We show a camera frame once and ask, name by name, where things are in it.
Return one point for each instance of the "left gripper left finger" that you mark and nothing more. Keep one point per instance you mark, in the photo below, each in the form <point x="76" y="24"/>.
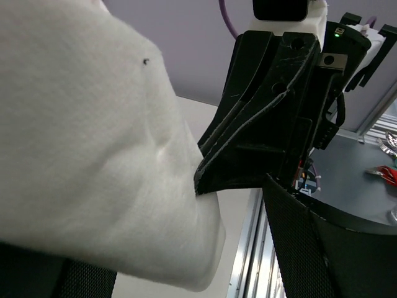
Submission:
<point x="29" y="274"/>

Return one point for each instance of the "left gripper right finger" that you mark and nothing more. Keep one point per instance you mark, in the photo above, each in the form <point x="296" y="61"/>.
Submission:
<point x="325" y="252"/>

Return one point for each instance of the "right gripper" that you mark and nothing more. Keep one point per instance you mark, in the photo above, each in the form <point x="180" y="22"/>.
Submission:
<point x="283" y="96"/>

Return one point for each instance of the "white paper napkin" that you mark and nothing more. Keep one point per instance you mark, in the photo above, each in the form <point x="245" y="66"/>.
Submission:
<point x="97" y="160"/>

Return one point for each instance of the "shiny clutter on side table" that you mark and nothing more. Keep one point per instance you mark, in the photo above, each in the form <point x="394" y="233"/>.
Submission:
<point x="386" y="170"/>

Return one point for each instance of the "aluminium mounting rail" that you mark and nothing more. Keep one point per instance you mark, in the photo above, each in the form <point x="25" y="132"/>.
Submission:
<point x="255" y="272"/>

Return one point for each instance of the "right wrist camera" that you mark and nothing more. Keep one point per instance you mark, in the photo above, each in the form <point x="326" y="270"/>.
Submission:
<point x="289" y="16"/>

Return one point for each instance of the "right aluminium frame post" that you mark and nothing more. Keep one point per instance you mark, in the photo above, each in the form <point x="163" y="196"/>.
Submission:
<point x="374" y="115"/>

